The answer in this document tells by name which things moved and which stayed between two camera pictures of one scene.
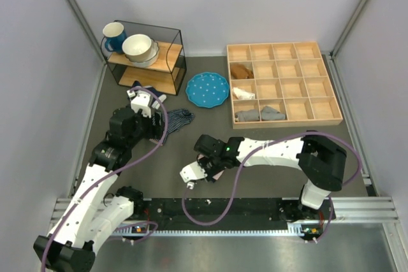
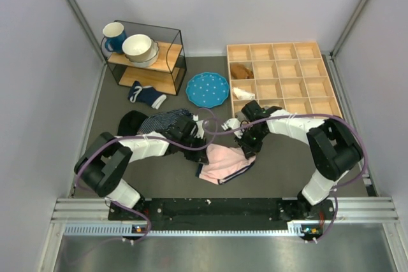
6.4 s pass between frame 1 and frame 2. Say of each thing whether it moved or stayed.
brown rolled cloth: stayed
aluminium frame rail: stayed
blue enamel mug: stayed
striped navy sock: stayed
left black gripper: moved
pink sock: moved
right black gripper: moved
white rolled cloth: stayed
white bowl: stayed
